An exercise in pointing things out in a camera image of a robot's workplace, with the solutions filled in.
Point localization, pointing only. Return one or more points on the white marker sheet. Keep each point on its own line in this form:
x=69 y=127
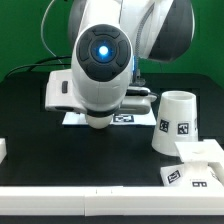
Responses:
x=120 y=119

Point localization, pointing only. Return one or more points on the white lamp bulb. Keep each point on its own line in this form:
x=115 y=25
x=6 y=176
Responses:
x=98 y=123

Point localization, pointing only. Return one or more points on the white lamp shade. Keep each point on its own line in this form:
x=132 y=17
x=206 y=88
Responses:
x=176 y=121

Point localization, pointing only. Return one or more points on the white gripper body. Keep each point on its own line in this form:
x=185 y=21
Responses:
x=70 y=93

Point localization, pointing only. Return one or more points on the white front fence rail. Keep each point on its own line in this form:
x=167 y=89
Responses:
x=108 y=201

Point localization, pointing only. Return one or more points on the white lamp base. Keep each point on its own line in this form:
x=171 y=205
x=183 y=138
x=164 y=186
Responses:
x=193 y=171

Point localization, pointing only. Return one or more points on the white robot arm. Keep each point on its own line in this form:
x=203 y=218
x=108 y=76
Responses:
x=108 y=38

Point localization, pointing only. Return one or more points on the white left fence rail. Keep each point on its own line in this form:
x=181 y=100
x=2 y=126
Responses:
x=3 y=151

